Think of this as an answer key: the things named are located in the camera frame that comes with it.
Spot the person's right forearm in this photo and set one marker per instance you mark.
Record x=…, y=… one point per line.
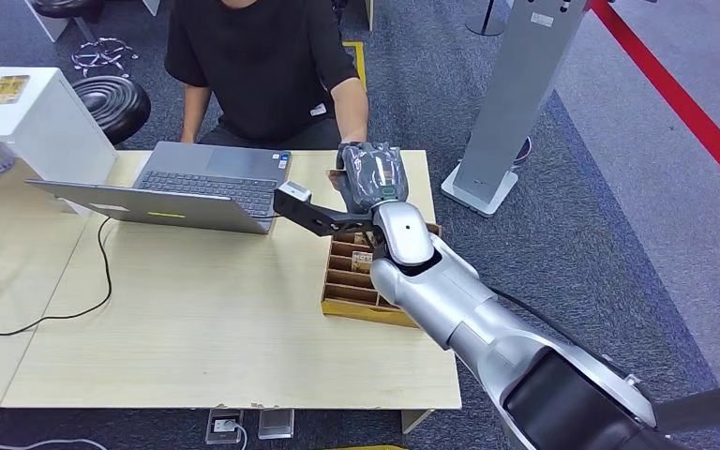
x=193, y=112

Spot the hotel key card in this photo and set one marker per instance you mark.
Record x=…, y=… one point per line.
x=361, y=261

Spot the red floor tape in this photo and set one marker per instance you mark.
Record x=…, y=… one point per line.
x=677, y=99

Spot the yellow floor tape strip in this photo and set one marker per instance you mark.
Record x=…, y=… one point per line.
x=360, y=62

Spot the gold card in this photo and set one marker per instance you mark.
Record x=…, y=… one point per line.
x=8, y=89

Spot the floor socket box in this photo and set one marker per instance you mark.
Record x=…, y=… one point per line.
x=223, y=427

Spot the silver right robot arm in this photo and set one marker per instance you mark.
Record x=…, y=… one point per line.
x=459, y=304

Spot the grey kiosk stand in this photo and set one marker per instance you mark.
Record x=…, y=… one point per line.
x=521, y=93

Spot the yellow floor tape rectangle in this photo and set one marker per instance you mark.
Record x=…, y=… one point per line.
x=366, y=448

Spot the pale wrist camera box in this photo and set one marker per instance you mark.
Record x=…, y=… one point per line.
x=298, y=190

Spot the grey laptop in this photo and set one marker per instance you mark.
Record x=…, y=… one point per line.
x=205, y=183

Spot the wooden card organiser box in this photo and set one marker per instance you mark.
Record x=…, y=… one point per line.
x=350, y=292

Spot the dark grey rod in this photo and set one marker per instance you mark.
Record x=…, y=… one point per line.
x=708, y=407

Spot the black stool chrome base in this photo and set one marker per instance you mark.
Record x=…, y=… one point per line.
x=68, y=7

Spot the white cabinet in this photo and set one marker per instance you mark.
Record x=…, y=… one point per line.
x=55, y=143

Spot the person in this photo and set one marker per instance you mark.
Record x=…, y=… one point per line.
x=260, y=68

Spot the white furniture leg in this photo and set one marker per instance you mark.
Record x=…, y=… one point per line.
x=368, y=12
x=49, y=18

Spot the metal floor plate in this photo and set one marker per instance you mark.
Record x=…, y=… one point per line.
x=276, y=423

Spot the round pole base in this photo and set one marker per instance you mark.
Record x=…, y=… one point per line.
x=487, y=25

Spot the dark round disc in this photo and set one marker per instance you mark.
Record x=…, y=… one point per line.
x=523, y=152

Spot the pale wooden desk leg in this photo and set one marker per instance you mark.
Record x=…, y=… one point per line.
x=416, y=420

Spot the black round stool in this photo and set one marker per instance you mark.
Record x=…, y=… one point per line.
x=111, y=105

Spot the person's left forearm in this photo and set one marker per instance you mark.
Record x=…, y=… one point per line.
x=350, y=112

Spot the person's left hand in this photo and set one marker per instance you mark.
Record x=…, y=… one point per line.
x=334, y=181

